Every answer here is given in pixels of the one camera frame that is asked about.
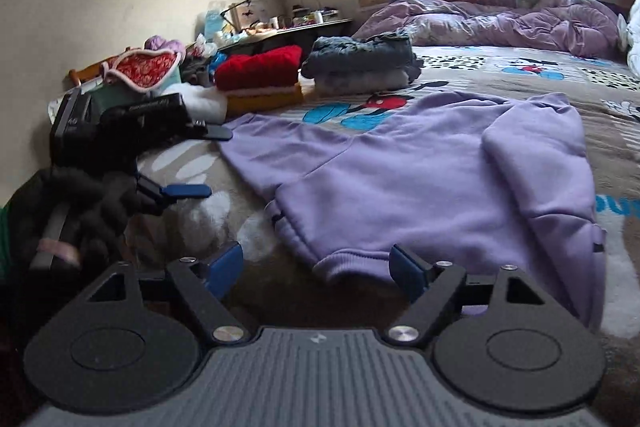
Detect black clothes pile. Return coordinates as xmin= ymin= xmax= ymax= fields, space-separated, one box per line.
xmin=179 ymin=51 xmax=222 ymax=86

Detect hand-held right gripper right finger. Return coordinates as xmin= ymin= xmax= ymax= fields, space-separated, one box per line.
xmin=382 ymin=243 xmax=548 ymax=348

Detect clutter of small desk items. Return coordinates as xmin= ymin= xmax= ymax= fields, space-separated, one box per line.
xmin=249 ymin=3 xmax=342 ymax=34

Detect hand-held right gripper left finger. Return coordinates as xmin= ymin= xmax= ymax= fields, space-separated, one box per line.
xmin=87 ymin=241 xmax=251 ymax=348

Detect white quilt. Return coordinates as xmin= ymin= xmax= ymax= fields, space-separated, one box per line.
xmin=619 ymin=0 xmax=640 ymax=75

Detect person's left hand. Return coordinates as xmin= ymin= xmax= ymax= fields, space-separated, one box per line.
xmin=9 ymin=164 xmax=143 ymax=288

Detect purple fluffy cloth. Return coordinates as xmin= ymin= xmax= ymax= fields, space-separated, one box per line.
xmin=144 ymin=35 xmax=189 ymax=56

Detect mustard knit garment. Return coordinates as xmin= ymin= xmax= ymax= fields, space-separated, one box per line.
xmin=224 ymin=81 xmax=306 ymax=116

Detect red knit sweater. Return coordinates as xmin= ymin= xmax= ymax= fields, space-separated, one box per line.
xmin=213 ymin=44 xmax=305 ymax=94

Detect black desk lamp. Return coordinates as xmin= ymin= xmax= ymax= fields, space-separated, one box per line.
xmin=219 ymin=0 xmax=252 ymax=34

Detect white fleece garment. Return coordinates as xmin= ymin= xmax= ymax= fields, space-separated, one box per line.
xmin=174 ymin=83 xmax=229 ymax=126

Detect purple sweatshirt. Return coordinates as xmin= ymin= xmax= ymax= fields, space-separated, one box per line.
xmin=217 ymin=90 xmax=609 ymax=334

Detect dark desk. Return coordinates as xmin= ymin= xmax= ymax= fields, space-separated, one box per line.
xmin=219 ymin=17 xmax=354 ymax=58

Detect purple duvet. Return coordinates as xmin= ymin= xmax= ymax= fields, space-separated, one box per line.
xmin=352 ymin=0 xmax=624 ymax=58

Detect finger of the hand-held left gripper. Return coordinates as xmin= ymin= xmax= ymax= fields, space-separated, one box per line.
xmin=130 ymin=173 xmax=213 ymax=215
xmin=188 ymin=120 xmax=235 ymax=142

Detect red patterned bag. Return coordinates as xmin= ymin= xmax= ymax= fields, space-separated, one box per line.
xmin=101 ymin=48 xmax=187 ymax=96

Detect light blue packet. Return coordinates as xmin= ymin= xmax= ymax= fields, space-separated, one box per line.
xmin=202 ymin=1 xmax=227 ymax=44

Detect denim jeans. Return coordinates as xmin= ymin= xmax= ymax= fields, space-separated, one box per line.
xmin=299 ymin=29 xmax=427 ymax=81

